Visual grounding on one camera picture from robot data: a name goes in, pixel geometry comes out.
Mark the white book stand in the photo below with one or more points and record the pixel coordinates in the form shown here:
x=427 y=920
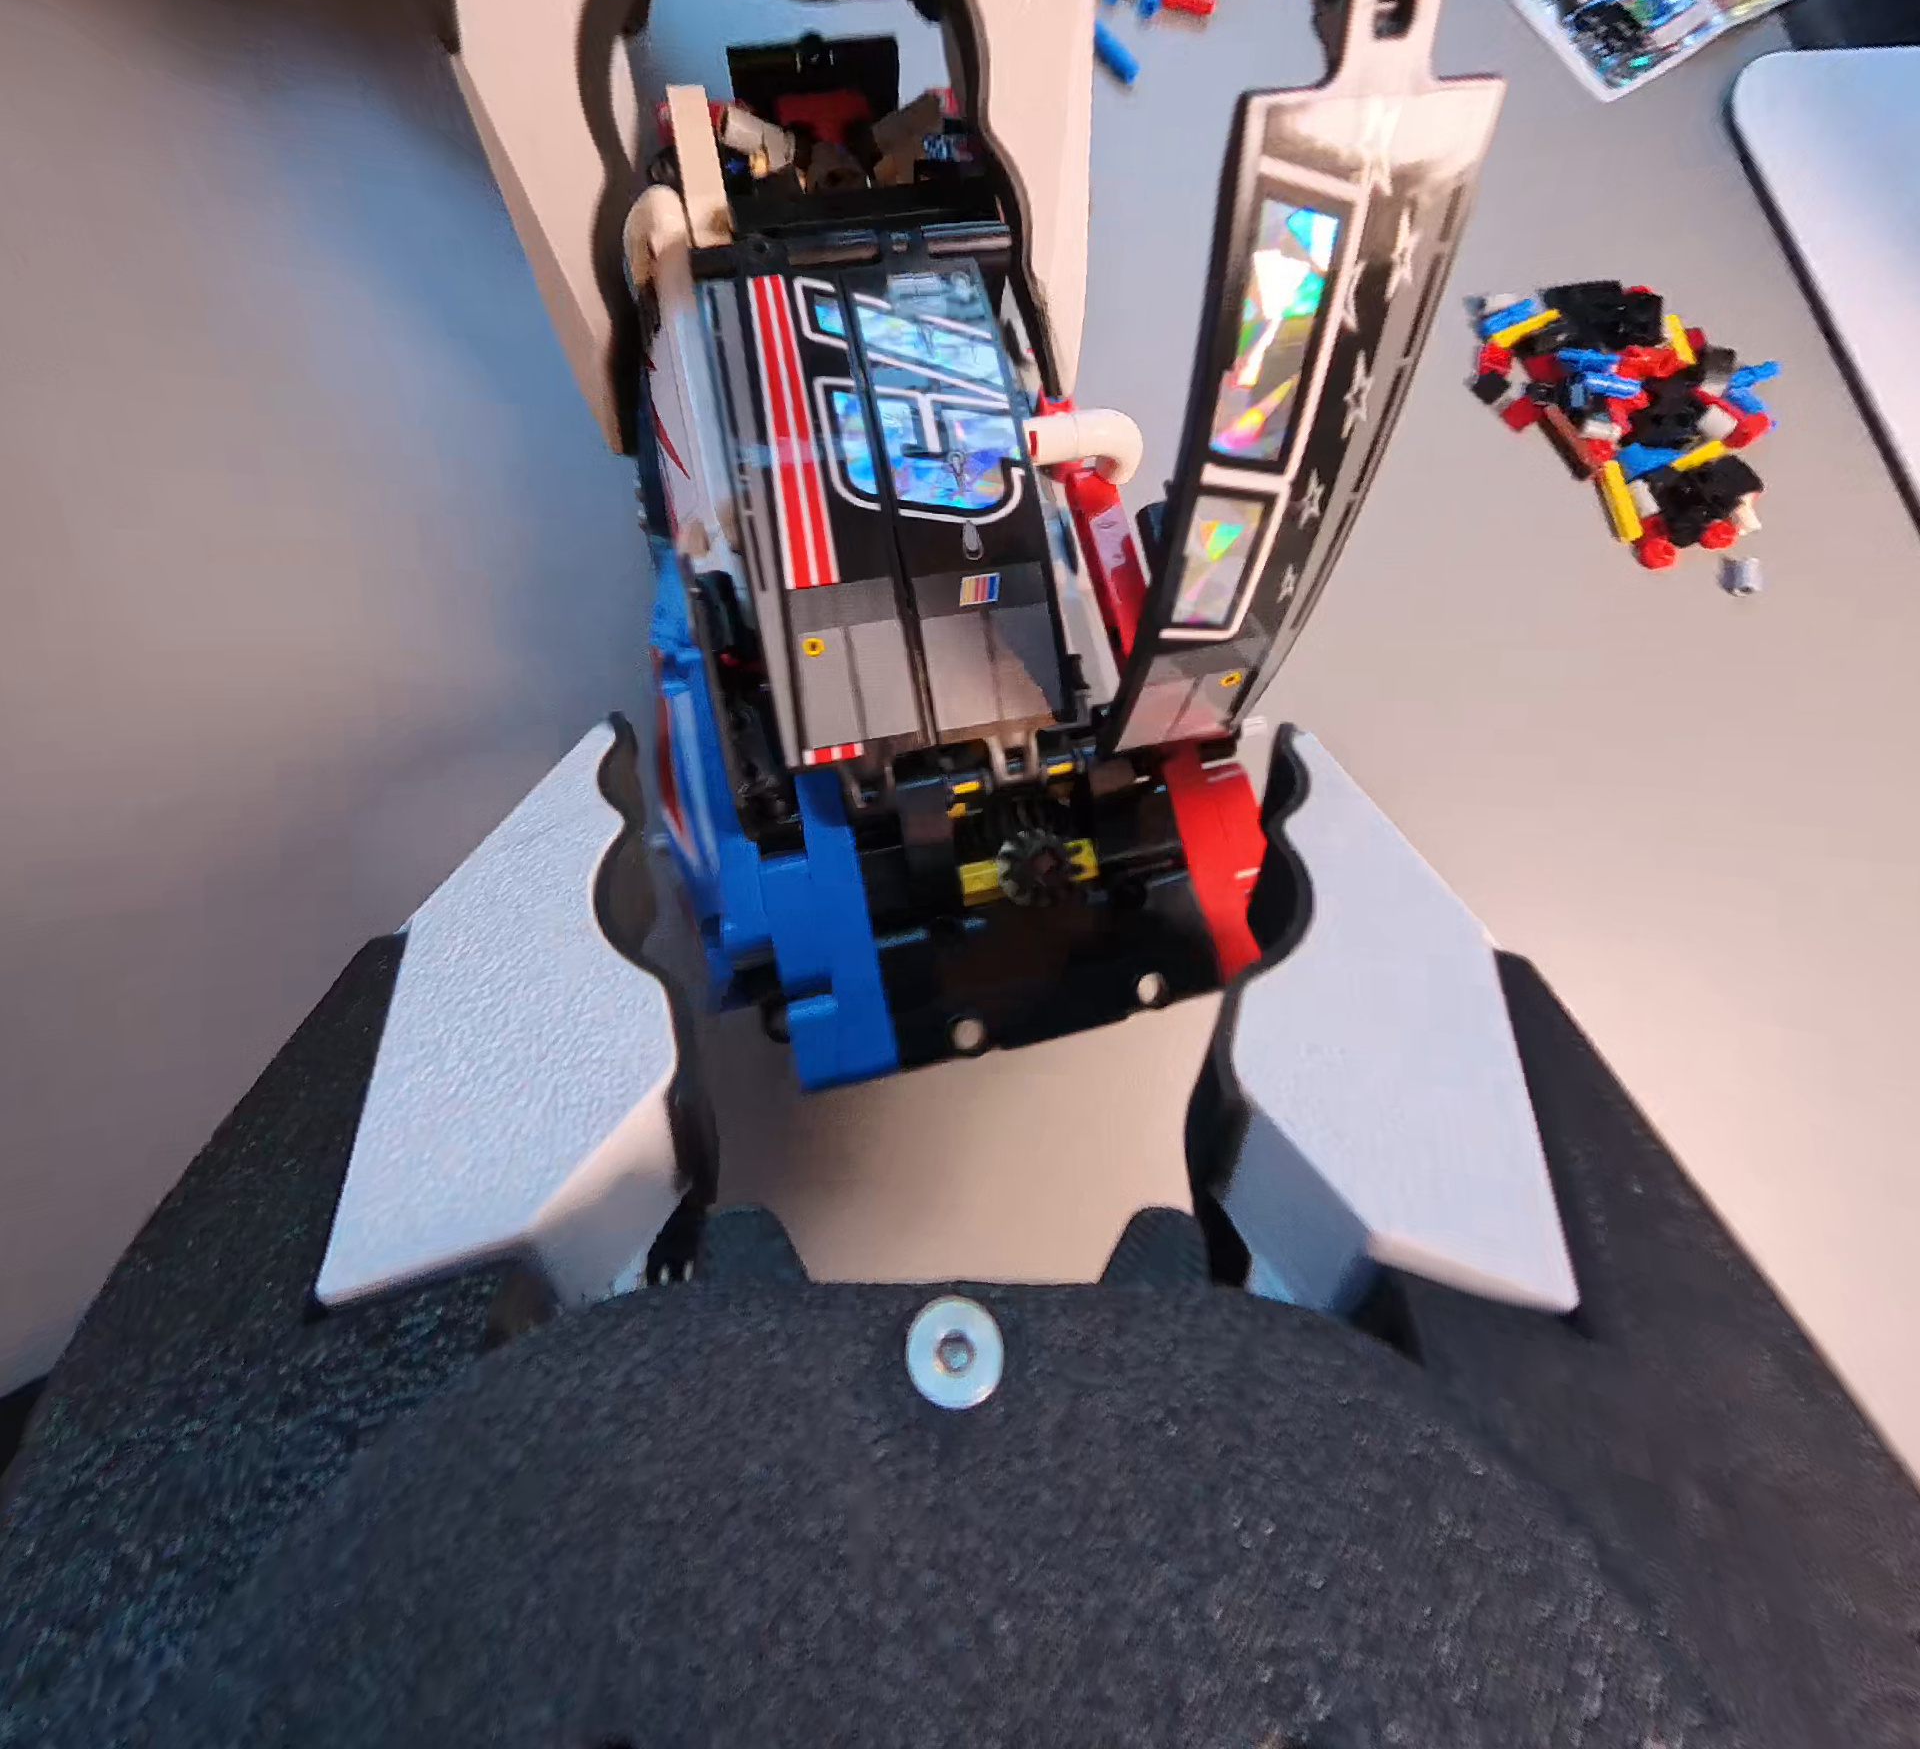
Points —
x=1846 y=219

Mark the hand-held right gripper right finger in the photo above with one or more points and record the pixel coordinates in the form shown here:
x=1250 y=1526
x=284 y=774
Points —
x=1381 y=1060

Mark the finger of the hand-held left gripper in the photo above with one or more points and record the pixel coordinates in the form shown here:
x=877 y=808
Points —
x=1035 y=9
x=509 y=9

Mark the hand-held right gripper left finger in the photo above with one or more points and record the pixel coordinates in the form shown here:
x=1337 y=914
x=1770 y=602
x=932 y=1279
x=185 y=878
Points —
x=509 y=1060

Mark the lego race car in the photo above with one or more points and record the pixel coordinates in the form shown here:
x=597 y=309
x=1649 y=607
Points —
x=899 y=504

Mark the pile of mixed lego pieces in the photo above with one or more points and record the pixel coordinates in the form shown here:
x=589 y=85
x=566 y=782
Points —
x=1635 y=429

